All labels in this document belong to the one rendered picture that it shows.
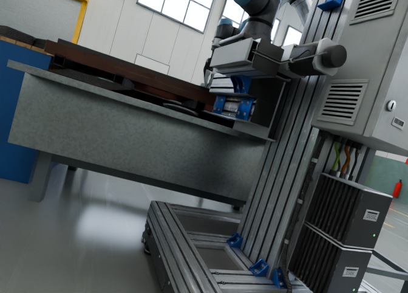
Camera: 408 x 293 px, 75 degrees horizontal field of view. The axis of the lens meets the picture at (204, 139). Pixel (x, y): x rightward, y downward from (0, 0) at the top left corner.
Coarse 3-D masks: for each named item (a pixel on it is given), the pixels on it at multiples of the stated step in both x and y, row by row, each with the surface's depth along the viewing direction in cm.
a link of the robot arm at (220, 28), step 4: (220, 20) 137; (224, 20) 136; (228, 20) 136; (220, 24) 136; (224, 24) 136; (228, 24) 136; (232, 24) 138; (220, 28) 136; (224, 28) 136; (228, 28) 136; (232, 28) 137; (216, 32) 138; (220, 32) 136; (224, 32) 136; (228, 32) 137; (232, 32) 137; (216, 36) 137; (220, 36) 136; (224, 36) 137; (228, 36) 138
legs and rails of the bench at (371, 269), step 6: (372, 252) 175; (378, 252) 172; (384, 258) 166; (390, 264) 161; (396, 264) 159; (366, 270) 140; (372, 270) 141; (378, 270) 142; (384, 270) 143; (390, 270) 146; (396, 270) 157; (402, 270) 154; (390, 276) 144; (396, 276) 145; (402, 276) 145; (402, 288) 151
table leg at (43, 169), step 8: (40, 152) 138; (40, 160) 139; (48, 160) 140; (40, 168) 139; (48, 168) 140; (40, 176) 140; (48, 176) 144; (32, 184) 140; (40, 184) 140; (32, 192) 140; (40, 192) 141; (32, 200) 141; (40, 200) 142
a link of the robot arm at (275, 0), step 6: (270, 0) 104; (276, 0) 107; (270, 6) 105; (276, 6) 108; (258, 12) 105; (264, 12) 106; (270, 12) 107; (276, 12) 109; (264, 18) 107; (270, 18) 108
